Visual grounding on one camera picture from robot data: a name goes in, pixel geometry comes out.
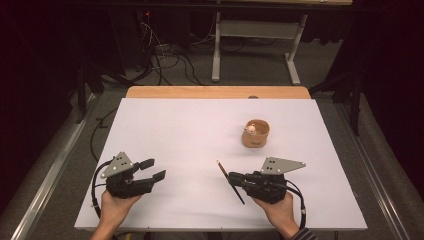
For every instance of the metal floor rail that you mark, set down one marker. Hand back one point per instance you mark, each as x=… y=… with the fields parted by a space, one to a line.
x=50 y=173
x=376 y=173

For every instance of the person's right hand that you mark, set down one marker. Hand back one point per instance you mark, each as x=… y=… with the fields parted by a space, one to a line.
x=280 y=213

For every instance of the black brush with yellow tip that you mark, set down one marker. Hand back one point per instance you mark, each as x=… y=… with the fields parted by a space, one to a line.
x=223 y=170

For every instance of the black metal stand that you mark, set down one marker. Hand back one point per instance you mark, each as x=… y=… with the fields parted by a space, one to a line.
x=356 y=100
x=81 y=93

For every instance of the white board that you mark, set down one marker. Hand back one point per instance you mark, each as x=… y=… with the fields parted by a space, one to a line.
x=200 y=116

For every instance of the wooden table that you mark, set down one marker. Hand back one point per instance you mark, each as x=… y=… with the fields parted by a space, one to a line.
x=216 y=92

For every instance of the round wooden cup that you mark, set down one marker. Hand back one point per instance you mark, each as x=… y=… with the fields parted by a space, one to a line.
x=256 y=138

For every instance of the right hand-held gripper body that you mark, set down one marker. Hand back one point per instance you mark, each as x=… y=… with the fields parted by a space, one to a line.
x=266 y=186

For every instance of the white metal desk frame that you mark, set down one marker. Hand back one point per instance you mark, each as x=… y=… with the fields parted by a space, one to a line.
x=216 y=60

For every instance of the small white animal figure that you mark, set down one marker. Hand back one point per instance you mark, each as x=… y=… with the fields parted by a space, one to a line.
x=250 y=128

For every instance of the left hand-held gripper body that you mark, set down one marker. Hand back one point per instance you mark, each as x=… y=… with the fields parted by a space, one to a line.
x=126 y=186

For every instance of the person's left hand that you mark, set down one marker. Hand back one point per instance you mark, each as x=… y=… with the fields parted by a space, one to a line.
x=116 y=210

